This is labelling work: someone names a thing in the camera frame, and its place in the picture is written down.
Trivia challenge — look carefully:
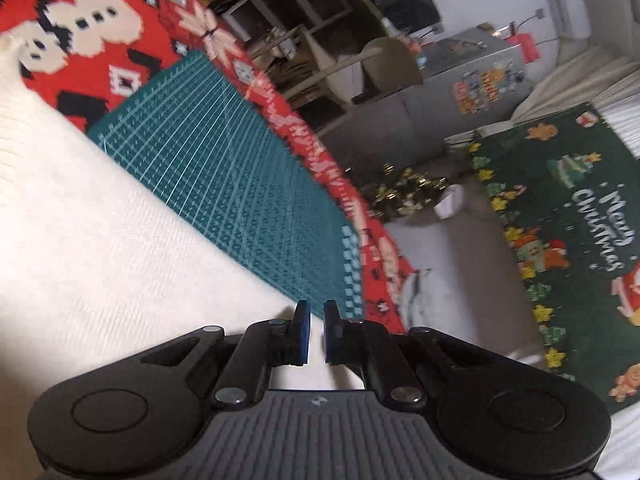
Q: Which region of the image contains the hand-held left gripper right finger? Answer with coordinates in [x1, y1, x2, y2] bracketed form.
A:
[324, 300, 493, 408]

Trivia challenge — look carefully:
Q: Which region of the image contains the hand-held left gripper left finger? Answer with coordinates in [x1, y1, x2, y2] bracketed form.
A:
[140, 300, 312, 408]

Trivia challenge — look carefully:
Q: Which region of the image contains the white knit vest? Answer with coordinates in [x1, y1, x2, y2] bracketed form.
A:
[0, 35, 366, 396]

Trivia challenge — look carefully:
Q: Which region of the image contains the small Christmas tree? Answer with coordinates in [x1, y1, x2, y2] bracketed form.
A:
[360, 162, 466, 221]

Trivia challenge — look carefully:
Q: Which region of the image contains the white paper sheet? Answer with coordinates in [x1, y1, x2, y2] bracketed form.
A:
[435, 185, 466, 218]

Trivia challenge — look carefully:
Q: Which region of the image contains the green cutting mat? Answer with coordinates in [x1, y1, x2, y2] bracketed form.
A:
[86, 50, 365, 321]

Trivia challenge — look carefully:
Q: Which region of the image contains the cream chair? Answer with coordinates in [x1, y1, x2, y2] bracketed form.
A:
[265, 25, 426, 111]

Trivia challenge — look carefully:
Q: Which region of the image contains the silver refrigerator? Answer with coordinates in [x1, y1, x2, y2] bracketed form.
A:
[405, 27, 533, 133]

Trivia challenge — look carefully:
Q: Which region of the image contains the red patterned blanket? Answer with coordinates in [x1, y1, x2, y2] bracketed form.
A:
[0, 0, 421, 336]

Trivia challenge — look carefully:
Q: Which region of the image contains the white curtain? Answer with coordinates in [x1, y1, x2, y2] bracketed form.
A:
[515, 45, 640, 126]

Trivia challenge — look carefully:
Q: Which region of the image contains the green Christmas wall banner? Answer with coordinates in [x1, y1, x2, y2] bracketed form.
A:
[467, 102, 640, 403]

